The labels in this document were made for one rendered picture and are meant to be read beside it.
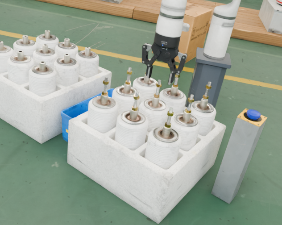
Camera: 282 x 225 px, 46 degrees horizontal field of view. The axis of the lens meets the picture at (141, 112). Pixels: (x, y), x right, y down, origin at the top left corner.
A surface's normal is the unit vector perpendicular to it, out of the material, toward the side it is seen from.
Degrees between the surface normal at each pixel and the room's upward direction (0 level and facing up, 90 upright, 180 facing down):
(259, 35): 90
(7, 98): 90
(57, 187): 0
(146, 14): 90
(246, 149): 90
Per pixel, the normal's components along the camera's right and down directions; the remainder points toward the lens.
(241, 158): -0.58, 0.35
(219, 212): 0.14, -0.85
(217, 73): -0.16, 0.49
